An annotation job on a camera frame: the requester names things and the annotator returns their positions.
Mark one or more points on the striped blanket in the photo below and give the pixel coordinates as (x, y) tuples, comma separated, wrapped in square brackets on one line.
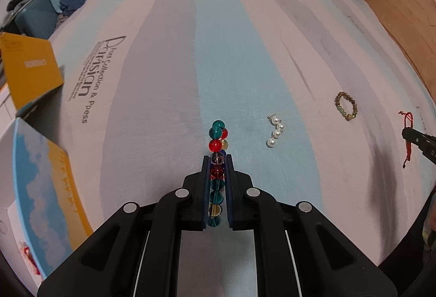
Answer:
[(238, 44)]

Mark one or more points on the yellow cardboard box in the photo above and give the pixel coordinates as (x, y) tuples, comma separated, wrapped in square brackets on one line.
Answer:
[(30, 72)]

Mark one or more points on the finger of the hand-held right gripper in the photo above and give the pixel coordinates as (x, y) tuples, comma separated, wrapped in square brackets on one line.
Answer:
[(420, 143)]

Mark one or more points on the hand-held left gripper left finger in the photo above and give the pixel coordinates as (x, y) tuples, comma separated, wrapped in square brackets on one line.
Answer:
[(163, 215)]

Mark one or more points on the sky print box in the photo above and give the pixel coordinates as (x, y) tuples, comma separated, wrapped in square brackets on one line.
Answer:
[(41, 181)]

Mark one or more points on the teal suitcase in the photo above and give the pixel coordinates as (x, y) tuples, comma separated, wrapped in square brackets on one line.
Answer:
[(34, 19)]

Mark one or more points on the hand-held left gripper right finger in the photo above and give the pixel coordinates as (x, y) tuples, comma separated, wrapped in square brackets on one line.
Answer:
[(272, 215)]

